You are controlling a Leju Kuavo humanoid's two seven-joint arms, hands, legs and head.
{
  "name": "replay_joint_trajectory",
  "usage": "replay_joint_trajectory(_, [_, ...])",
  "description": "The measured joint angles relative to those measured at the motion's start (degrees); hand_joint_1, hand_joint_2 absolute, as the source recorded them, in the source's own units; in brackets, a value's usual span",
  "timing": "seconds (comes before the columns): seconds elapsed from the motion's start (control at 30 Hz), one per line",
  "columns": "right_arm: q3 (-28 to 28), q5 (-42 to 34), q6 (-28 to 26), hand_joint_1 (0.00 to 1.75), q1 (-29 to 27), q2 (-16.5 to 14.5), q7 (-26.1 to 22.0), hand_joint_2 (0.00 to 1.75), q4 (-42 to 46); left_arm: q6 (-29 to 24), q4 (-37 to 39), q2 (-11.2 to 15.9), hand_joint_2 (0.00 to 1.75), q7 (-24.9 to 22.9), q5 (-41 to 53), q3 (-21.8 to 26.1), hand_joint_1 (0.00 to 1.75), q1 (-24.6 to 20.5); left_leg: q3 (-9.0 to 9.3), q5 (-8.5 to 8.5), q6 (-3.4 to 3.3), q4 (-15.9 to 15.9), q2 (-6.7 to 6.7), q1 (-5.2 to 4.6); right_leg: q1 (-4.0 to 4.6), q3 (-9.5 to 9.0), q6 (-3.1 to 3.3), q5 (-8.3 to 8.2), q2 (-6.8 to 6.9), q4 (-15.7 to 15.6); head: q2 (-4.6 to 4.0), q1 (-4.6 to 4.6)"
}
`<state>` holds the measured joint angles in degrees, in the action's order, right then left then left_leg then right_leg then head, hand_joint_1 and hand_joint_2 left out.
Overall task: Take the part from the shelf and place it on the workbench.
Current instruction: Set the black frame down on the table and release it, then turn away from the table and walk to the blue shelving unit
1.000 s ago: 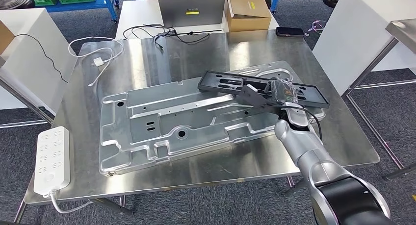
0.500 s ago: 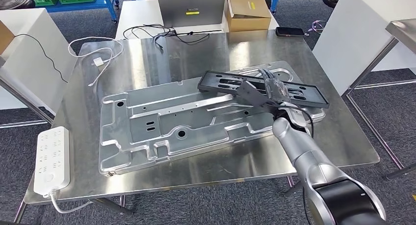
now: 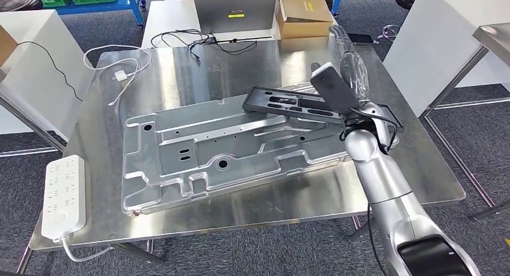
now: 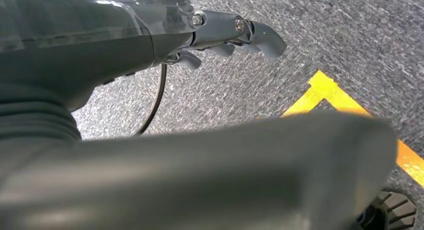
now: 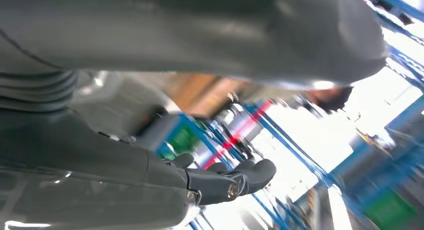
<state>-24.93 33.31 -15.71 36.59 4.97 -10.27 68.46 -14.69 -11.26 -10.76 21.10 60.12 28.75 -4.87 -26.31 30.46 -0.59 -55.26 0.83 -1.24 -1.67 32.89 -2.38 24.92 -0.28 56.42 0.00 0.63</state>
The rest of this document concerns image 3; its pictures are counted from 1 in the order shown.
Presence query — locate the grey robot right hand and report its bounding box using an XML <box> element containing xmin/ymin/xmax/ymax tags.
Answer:
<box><xmin>328</xmin><ymin>25</ymin><xmax>371</xmax><ymax>105</ymax></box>

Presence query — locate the black plastic panel part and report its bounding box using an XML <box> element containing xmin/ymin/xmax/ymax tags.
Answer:
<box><xmin>242</xmin><ymin>86</ymin><xmax>405</xmax><ymax>133</ymax></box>

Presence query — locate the stainless steel workbench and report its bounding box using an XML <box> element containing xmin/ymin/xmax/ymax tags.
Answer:
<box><xmin>16</xmin><ymin>37</ymin><xmax>467</xmax><ymax>275</ymax></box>

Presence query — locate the black smartphone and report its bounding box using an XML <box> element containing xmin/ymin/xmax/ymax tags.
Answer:
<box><xmin>346</xmin><ymin>33</ymin><xmax>375</xmax><ymax>45</ymax></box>

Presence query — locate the open cardboard box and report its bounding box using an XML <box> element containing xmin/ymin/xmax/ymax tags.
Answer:
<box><xmin>275</xmin><ymin>0</ymin><xmax>334</xmax><ymax>40</ymax></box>

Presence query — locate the white partition panel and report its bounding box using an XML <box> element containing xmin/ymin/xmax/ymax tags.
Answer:
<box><xmin>382</xmin><ymin>0</ymin><xmax>510</xmax><ymax>118</ymax></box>
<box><xmin>0</xmin><ymin>9</ymin><xmax>96</xmax><ymax>141</ymax></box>

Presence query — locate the grey laptop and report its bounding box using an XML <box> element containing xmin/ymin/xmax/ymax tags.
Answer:
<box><xmin>192</xmin><ymin>0</ymin><xmax>280</xmax><ymax>34</ymax></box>

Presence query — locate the stainless steel table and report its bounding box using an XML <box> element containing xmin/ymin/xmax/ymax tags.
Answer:
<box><xmin>0</xmin><ymin>69</ymin><xmax>67</xmax><ymax>159</ymax></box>
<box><xmin>418</xmin><ymin>22</ymin><xmax>510</xmax><ymax>221</ymax></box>

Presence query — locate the stamped silver metal plate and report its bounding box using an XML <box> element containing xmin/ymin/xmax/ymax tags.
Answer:
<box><xmin>120</xmin><ymin>81</ymin><xmax>354</xmax><ymax>216</ymax></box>

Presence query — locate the white table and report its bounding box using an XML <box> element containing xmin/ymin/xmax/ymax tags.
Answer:
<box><xmin>141</xmin><ymin>0</ymin><xmax>339</xmax><ymax>49</ymax></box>

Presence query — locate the white power strip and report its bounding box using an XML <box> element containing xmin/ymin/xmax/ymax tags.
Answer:
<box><xmin>41</xmin><ymin>155</ymin><xmax>87</xmax><ymax>241</ymax></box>

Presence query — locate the brown cardboard box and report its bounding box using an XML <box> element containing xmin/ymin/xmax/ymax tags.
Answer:
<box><xmin>0</xmin><ymin>25</ymin><xmax>19</xmax><ymax>68</ymax></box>

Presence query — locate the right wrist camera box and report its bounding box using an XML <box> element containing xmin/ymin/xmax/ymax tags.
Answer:
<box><xmin>310</xmin><ymin>62</ymin><xmax>361</xmax><ymax>115</ymax></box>

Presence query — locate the coiled cable on floor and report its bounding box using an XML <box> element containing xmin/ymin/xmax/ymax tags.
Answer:
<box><xmin>376</xmin><ymin>23</ymin><xmax>401</xmax><ymax>42</ymax></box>

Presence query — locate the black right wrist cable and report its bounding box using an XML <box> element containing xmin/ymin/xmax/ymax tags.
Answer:
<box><xmin>339</xmin><ymin>105</ymin><xmax>400</xmax><ymax>276</ymax></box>

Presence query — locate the tangled black cable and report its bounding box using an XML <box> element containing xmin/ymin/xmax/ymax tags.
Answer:
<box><xmin>150</xmin><ymin>28</ymin><xmax>274</xmax><ymax>63</ymax></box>

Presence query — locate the white charger cable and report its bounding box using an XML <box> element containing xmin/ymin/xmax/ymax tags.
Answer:
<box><xmin>82</xmin><ymin>44</ymin><xmax>153</xmax><ymax>107</ymax></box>

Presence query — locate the thin black cable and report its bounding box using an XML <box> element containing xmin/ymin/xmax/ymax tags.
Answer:
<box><xmin>17</xmin><ymin>41</ymin><xmax>84</xmax><ymax>102</ymax></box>

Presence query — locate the white power strip cord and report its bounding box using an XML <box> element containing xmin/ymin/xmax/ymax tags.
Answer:
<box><xmin>60</xmin><ymin>234</ymin><xmax>114</xmax><ymax>263</ymax></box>

